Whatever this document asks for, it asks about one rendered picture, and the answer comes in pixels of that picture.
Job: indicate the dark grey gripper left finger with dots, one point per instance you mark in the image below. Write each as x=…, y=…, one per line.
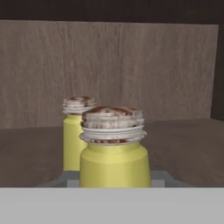
x=68, y=180

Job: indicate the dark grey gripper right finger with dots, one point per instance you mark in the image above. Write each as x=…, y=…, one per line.
x=162, y=180

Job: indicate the yellow shaker with white cap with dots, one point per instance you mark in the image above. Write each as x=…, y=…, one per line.
x=115, y=163
x=71, y=140

